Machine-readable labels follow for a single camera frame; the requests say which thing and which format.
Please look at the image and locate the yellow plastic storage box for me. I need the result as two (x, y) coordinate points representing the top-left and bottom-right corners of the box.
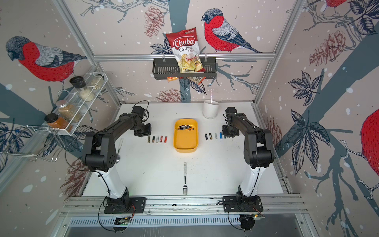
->
(173, 118), (198, 153)

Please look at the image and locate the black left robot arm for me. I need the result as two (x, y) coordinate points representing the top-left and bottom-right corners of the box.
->
(82, 105), (152, 209)

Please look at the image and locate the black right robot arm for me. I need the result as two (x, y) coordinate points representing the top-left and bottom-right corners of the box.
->
(222, 107), (274, 202)

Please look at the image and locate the white cup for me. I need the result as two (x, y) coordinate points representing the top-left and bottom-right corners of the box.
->
(202, 100), (219, 119)

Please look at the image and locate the silver spoon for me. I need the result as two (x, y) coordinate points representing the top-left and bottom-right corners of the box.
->
(116, 138), (124, 164)

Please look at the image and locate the silver lid spice jar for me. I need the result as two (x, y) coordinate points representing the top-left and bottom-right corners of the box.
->
(56, 100), (82, 122)

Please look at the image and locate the silver fork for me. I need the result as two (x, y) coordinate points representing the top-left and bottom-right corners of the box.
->
(183, 162), (188, 196)

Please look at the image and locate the black lid spice jar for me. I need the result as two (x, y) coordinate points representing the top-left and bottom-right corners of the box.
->
(70, 76), (95, 102)

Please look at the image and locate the orange spice jar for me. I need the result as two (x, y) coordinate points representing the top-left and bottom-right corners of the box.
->
(44, 113), (69, 129)

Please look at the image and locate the Chuba cassava chips bag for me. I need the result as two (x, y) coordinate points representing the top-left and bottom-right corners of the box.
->
(166, 28), (203, 72)

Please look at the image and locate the black wire basket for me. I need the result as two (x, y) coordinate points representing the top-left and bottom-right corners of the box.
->
(153, 57), (217, 80)

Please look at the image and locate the white wire spice rack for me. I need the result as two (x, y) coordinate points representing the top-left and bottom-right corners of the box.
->
(31, 72), (108, 136)

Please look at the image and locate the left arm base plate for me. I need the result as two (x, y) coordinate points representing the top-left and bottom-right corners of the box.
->
(104, 197), (147, 214)

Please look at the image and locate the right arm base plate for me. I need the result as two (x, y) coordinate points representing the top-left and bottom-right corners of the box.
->
(221, 195), (264, 213)

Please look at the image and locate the aluminium front rail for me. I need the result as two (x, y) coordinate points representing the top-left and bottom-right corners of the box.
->
(58, 194), (309, 216)

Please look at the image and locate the aluminium frame corner post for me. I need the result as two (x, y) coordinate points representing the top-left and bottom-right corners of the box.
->
(51, 0), (122, 106)

